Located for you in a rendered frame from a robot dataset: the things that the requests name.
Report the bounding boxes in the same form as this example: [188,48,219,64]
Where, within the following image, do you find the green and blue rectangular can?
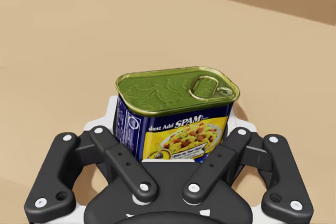
[115,66,240,163]

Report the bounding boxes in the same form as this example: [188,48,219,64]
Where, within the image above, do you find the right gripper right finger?
[181,104,314,221]

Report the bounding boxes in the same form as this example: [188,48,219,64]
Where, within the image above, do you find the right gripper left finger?
[24,95,160,222]

